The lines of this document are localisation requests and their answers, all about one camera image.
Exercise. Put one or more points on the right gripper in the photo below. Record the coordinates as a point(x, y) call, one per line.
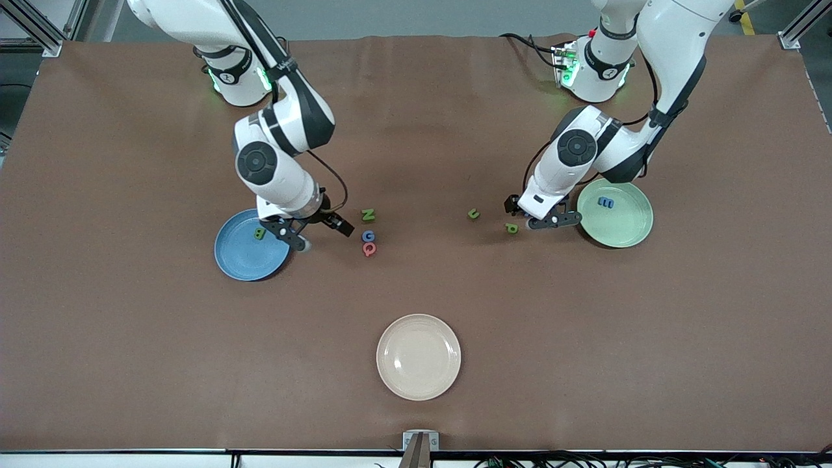
point(324, 216)

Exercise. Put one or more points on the green foam letter u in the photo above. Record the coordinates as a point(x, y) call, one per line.
point(473, 213)

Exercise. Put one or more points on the blue foam capital G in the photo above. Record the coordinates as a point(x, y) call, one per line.
point(368, 235)

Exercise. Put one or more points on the green foam capital B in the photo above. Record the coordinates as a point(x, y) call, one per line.
point(259, 232)

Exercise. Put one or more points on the blue plate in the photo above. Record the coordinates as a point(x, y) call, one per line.
point(244, 260)

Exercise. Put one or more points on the grey metal mount bracket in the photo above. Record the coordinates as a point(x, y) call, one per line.
point(420, 448)

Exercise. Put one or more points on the green plate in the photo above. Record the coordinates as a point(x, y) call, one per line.
point(617, 227)

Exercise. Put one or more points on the green foam capital N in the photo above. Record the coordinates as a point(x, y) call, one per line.
point(368, 214)

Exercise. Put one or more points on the black caster wheel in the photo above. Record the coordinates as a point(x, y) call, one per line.
point(736, 15)

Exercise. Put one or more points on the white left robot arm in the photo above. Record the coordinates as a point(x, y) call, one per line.
point(576, 146)

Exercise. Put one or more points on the cream plate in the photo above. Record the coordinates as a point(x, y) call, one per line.
point(418, 357)

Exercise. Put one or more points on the red foam capital Q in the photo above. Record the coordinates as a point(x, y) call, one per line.
point(369, 249)

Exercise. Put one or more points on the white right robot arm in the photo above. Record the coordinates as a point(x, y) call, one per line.
point(257, 162)

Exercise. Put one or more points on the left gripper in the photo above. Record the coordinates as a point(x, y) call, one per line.
point(513, 204)

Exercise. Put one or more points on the brown table mat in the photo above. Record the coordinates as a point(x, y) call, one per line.
point(416, 292)

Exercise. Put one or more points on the grey base connector bracket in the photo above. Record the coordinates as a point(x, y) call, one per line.
point(564, 60)
point(266, 79)

